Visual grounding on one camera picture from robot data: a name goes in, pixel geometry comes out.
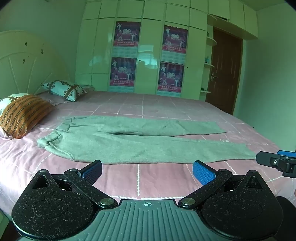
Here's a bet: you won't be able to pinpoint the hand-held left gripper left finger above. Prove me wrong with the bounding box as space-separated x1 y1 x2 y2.
28 160 118 209

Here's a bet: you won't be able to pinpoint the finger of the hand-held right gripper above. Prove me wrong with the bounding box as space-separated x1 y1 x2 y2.
277 150 296 158
256 151 296 178

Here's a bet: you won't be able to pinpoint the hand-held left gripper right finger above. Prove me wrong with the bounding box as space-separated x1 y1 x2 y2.
178 160 270 209

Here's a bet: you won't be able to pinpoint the grey pants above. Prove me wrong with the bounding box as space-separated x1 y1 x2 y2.
37 115 257 164

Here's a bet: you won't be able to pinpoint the pink quilted bedspread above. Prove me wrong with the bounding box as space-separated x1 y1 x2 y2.
0 89 296 216

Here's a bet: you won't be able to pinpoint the teal patterned pillow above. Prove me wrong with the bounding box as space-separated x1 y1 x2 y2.
41 80 87 102

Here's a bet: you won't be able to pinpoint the orange striped pillow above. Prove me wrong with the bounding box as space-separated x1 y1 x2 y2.
0 94 55 139

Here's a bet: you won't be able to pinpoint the brown wooden door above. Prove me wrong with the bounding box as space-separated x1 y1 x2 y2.
205 27 243 115

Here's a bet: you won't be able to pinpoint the white corner shelves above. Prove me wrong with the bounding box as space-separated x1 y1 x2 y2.
200 30 217 94

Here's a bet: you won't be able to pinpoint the white dotted pillow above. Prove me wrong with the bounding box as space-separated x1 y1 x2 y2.
0 93 29 116

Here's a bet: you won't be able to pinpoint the cream bed headboard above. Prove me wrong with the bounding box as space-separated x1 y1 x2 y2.
0 30 71 98

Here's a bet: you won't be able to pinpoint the white glossy wardrobe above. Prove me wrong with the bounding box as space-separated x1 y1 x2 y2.
75 0 258 101

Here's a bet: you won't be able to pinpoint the wall poster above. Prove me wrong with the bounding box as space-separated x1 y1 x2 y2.
157 61 185 96
109 57 137 93
161 25 188 62
113 21 141 58

